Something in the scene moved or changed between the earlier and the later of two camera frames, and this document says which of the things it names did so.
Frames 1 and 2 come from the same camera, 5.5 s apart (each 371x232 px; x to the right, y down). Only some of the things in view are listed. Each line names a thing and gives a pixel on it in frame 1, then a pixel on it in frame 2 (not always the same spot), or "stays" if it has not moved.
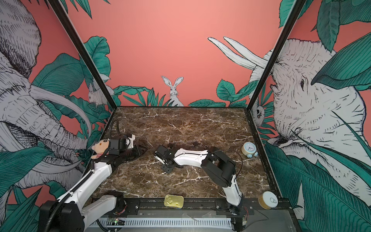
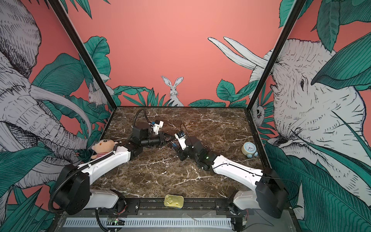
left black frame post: x=58 y=7 stays
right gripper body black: x=166 y=168 to x=188 y=153
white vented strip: x=151 y=222 stays
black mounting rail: x=202 y=207 stays
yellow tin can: x=174 y=201 stays
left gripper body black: x=130 y=154 to x=158 y=140
